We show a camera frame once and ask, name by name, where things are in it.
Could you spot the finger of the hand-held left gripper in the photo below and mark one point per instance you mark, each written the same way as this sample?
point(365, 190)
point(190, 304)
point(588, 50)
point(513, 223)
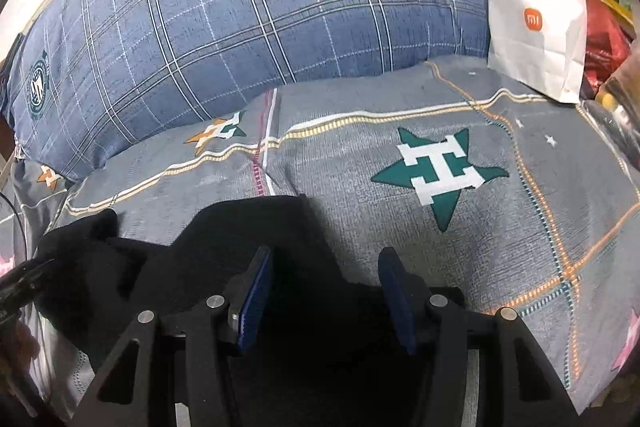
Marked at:
point(25, 279)

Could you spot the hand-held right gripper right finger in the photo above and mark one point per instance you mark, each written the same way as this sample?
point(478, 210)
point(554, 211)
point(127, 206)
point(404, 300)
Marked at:
point(396, 302)

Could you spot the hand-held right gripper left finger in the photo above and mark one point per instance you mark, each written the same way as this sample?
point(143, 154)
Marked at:
point(255, 297)

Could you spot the black pants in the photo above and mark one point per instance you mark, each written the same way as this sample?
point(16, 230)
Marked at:
point(210, 247)

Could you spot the clear plastic bag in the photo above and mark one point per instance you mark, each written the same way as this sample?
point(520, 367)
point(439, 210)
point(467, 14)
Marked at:
point(616, 132)

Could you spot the white paper bag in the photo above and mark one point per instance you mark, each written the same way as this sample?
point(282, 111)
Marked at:
point(535, 57)

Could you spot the blue plaid pillow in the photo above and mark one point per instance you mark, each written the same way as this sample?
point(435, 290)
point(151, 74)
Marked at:
point(250, 7)

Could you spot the red plastic bag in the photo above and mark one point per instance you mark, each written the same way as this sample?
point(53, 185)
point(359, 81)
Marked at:
point(602, 34)

